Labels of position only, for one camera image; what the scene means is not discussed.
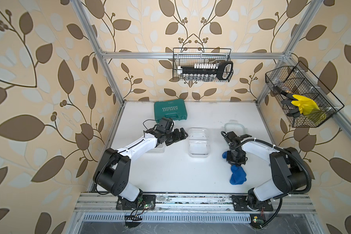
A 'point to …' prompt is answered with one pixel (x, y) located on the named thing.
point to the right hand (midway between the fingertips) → (232, 164)
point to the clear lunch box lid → (238, 128)
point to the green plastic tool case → (174, 109)
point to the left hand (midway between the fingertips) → (181, 135)
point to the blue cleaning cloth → (238, 175)
